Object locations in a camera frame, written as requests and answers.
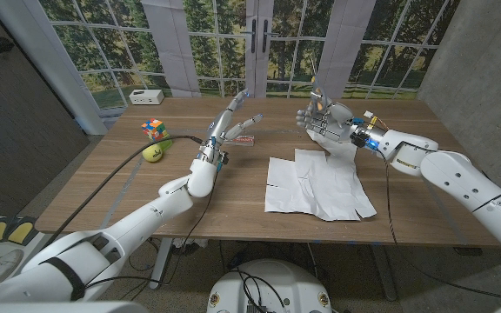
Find white paper sheet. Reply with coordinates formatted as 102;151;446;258
264;148;377;222

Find Colgate toothpaste box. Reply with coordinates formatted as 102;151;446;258
224;134;256;147

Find white table leg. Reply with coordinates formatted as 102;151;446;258
149;237;174;290

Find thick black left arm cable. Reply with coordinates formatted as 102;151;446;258
39;135;204;253

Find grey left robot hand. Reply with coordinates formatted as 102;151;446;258
196;88;264;165

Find yellow and black foot pedal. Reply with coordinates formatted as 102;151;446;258
0;216;39;246

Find grey table leg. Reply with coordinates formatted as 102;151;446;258
370;243;399;302

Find grey scissors with yellow handles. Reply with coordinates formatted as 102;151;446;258
310;76;329;115

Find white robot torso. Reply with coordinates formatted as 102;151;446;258
206;259;332;313

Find printed forest window backdrop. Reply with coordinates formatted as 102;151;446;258
37;0;463;110

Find crumpled white paper piece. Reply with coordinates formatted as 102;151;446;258
307;128;358;158

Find white power strip box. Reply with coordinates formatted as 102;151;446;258
128;89;165;106

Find multicoloured puzzle cube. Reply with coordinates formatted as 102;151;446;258
141;118;167;141

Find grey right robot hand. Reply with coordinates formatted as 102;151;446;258
295;93;387;148

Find crumpled paper scrap under table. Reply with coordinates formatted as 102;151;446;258
172;237;209;256

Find white pillar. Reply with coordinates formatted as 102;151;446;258
0;0;109;136

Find yellow tennis ball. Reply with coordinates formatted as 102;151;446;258
142;142;164;163

